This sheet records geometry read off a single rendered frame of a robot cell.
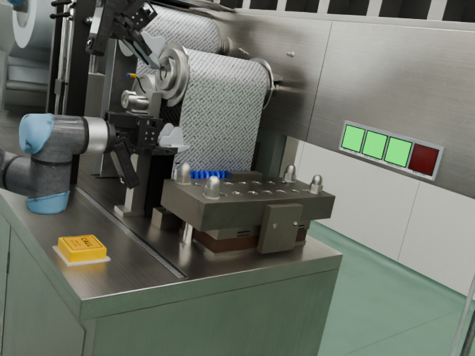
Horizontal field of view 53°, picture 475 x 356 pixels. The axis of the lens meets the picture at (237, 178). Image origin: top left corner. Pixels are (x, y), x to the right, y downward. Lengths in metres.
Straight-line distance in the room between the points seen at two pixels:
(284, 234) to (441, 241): 2.66
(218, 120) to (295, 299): 0.46
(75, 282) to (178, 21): 0.77
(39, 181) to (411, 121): 0.75
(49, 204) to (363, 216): 3.27
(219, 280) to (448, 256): 2.84
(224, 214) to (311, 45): 0.51
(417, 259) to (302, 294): 2.68
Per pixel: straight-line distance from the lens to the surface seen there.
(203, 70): 1.12
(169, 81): 1.10
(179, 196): 1.02
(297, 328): 1.22
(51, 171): 0.97
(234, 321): 1.05
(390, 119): 1.09
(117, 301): 0.86
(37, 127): 0.94
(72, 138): 0.96
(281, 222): 1.08
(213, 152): 1.17
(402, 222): 3.83
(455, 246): 3.65
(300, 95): 1.26
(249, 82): 1.20
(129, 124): 1.02
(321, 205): 1.19
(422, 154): 1.04
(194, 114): 1.11
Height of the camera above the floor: 1.31
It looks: 14 degrees down
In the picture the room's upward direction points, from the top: 11 degrees clockwise
